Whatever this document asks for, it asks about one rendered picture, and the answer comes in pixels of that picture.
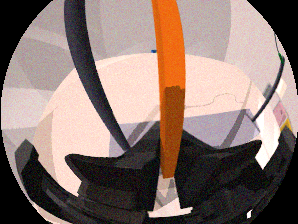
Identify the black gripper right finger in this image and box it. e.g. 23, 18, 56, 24
174, 128, 262, 209

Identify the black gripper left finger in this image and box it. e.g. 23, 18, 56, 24
64, 120, 161, 212

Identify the orange handle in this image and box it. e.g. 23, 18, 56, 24
152, 0, 186, 179

